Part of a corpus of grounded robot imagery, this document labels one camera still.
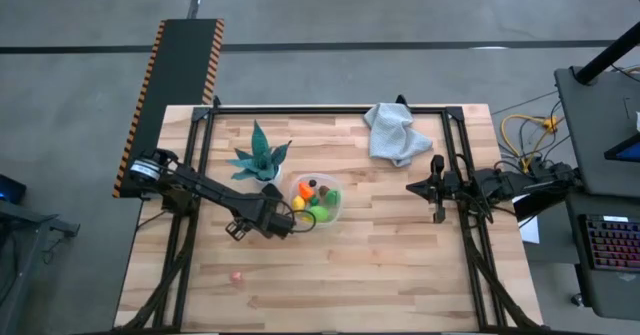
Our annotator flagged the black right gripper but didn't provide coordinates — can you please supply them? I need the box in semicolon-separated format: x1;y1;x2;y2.
405;154;474;224

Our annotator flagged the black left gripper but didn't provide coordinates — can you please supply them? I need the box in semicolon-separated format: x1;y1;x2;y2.
225;183;296;241

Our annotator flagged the green toy lime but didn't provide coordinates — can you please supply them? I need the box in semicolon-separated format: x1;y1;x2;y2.
308;205;331;224

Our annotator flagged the grey dish cloth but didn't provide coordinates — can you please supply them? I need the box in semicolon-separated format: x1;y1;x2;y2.
363;102;434;168

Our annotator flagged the clear plastic tupperware container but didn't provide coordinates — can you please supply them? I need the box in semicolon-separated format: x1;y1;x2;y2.
288;172;345;228

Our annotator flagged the white plant pot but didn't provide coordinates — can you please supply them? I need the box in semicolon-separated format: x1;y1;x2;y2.
253;167;284;193

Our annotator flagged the green snake plant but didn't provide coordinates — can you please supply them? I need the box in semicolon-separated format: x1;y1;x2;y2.
227;119;293;182

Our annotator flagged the white paper sheet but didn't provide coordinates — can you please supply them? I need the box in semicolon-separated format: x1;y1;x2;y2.
512;194;541;245

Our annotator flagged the grey side desk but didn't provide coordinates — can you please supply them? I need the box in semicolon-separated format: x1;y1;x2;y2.
553;66;640;321

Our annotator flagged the black mat with hazard stripes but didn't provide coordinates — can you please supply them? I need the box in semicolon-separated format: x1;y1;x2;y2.
113;18;225;199

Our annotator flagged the backlit computer keyboard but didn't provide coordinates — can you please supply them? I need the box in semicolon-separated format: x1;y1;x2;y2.
578;213;640;272

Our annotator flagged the blue screen laptop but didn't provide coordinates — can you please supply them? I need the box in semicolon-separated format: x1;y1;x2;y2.
603;133;640;164

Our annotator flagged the black pole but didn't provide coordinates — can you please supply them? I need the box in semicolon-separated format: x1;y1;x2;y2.
573;22;640;85

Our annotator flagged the grey metal stand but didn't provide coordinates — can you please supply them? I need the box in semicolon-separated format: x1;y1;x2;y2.
0;199;81;335

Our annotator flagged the dark device with blue light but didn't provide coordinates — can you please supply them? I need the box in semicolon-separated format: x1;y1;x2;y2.
0;173;29;206

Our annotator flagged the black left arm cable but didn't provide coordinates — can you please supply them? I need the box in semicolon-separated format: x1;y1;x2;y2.
283;208;318;234

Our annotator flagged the yellow cable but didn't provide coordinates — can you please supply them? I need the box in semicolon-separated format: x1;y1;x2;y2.
501;113;560;174

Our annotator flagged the black aluminium table frame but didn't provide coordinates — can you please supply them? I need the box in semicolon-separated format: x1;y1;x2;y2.
114;103;546;335

